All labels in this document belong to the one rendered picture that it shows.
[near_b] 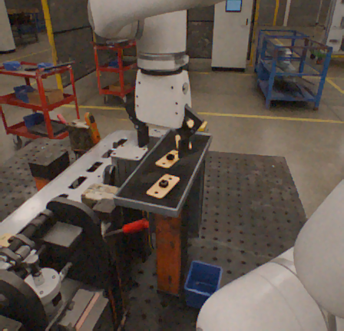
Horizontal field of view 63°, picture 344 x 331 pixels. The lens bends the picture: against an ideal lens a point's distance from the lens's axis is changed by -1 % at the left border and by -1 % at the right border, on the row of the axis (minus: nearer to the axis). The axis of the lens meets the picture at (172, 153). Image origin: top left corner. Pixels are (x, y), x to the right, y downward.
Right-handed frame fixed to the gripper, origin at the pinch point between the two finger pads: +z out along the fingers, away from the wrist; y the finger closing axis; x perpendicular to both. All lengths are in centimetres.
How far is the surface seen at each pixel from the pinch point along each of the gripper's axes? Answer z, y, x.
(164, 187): 9.3, -0.8, 0.9
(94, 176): 25.8, 34.9, -13.3
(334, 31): 43, -15, -859
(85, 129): 21, 57, -33
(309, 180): 126, -33, -216
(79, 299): 18.0, 1.7, 25.3
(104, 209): 16.0, 11.9, 6.8
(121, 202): 10.0, 4.7, 8.7
